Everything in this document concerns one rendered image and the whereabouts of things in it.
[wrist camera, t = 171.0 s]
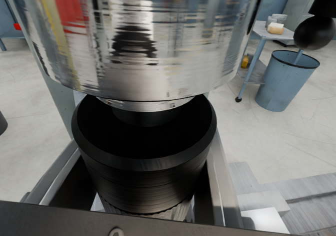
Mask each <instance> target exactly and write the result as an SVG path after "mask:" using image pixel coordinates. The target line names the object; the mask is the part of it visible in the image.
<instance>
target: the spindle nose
mask: <svg viewBox="0 0 336 236"><path fill-rule="evenodd" d="M13 3H14V5H15V7H16V10H17V12H18V14H19V16H20V19H21V21H22V23H23V26H24V28H25V30H26V32H27V35H28V37H29V39H30V42H31V44H32V46H33V48H34V51H35V53H36V55H37V58H38V60H39V62H40V65H41V67H42V69H43V70H44V72H45V73H46V74H47V75H48V76H49V77H50V78H51V79H53V80H54V81H56V82H57V83H59V84H61V85H63V86H65V87H68V88H70V89H73V90H75V91H78V92H81V93H84V94H88V95H91V96H95V97H100V98H104V99H111V100H118V101H129V102H162V101H172V100H179V99H185V98H189V97H194V96H197V95H201V94H204V93H207V92H209V91H212V90H214V89H217V88H219V87H221V86H223V85H225V84H226V83H228V82H229V81H230V80H232V79H233V78H234V77H235V76H236V74H237V73H238V71H239V68H240V65H241V62H242V60H243V57H244V54H245V51H246V48H247V46H248V43H249V40H250V37H251V34H252V31H253V29H254V26H255V23H256V20H257V17H258V15H259V12H260V9H261V6H262V3H263V0H13Z"/></svg>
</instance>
